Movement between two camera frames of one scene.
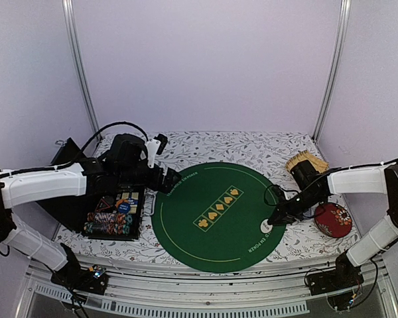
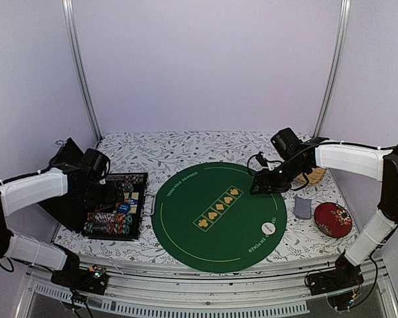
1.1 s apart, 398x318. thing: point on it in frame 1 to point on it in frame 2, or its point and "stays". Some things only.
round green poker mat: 209,217 stays
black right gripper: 283,211 to 260,177
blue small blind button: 124,207 stays
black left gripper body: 129,176 to 95,194
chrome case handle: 154,201 stays
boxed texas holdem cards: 132,198 stays
